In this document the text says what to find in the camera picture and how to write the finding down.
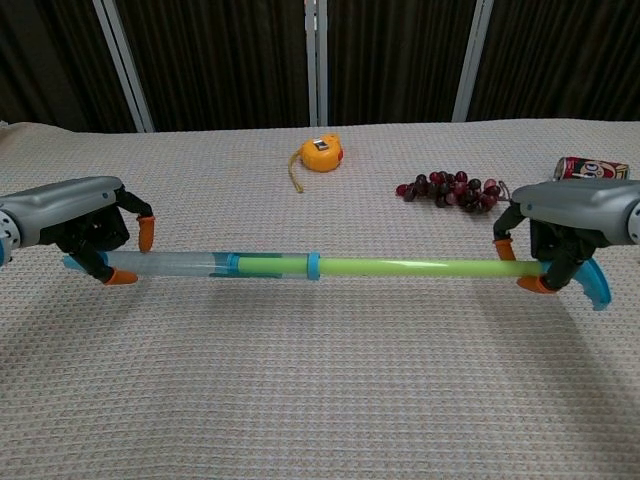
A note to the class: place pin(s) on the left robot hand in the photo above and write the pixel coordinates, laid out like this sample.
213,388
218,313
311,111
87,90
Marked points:
65,200

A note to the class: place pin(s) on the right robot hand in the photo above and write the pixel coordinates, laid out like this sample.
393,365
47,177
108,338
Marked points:
575,202

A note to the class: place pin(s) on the blue and green pump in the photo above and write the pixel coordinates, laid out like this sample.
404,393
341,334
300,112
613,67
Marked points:
400,266

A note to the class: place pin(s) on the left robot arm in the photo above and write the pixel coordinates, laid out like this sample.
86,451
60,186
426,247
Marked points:
7,232

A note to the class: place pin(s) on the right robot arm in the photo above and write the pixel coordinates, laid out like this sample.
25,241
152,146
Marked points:
634,222

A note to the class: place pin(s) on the red drink can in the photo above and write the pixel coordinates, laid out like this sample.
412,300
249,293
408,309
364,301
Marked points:
590,169

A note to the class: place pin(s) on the dark red grape bunch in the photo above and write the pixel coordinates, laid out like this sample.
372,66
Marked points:
450,190

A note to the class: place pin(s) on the orange tape measure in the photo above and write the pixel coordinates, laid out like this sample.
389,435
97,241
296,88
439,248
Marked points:
320,157

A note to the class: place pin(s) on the pale woven tablecloth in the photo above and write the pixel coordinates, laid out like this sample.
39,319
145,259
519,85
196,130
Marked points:
300,375

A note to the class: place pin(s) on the black screen panel white frame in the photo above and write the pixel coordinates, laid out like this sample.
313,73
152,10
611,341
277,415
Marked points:
50,60
395,60
565,55
215,60

